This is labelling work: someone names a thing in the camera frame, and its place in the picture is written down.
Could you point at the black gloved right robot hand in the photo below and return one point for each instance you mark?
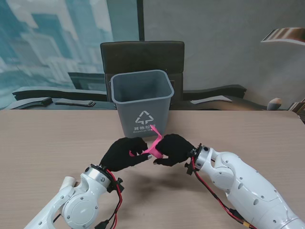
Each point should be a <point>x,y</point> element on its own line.
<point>176,149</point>

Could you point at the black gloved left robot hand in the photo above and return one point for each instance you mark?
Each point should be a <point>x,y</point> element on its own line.
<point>121,155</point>

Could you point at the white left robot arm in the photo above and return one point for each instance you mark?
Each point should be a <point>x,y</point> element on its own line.
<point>81,207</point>

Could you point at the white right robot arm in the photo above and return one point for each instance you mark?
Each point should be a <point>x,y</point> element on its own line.
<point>245,186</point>

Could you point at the grey plastic waste bin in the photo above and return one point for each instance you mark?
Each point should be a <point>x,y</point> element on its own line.
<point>143,114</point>

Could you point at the white paper sheet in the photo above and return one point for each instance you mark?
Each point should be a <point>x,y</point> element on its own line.
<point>210,99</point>

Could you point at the dark paper stack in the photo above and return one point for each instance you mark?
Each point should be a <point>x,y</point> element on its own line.
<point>74,103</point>

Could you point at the black curved desk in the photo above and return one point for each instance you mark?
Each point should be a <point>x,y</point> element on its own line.
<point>71,95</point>

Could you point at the small black desk object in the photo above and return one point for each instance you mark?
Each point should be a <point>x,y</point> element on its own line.
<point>45,101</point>

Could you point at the black office chair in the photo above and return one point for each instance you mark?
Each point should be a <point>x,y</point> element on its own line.
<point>143,57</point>

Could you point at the brown wooden furniture piece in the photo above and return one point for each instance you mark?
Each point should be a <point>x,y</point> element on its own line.
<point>297,107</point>

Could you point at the brown curved wooden board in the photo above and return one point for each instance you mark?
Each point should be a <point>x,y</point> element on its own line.
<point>286,35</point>

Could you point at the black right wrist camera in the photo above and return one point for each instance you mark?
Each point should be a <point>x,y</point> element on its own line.
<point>190,169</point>

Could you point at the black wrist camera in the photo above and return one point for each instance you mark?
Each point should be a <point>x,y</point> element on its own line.
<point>116,185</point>
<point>190,169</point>

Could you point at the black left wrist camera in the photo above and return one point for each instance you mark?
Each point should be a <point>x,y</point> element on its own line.
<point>116,185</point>

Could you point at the black window post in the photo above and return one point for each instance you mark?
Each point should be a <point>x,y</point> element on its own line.
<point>140,20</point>

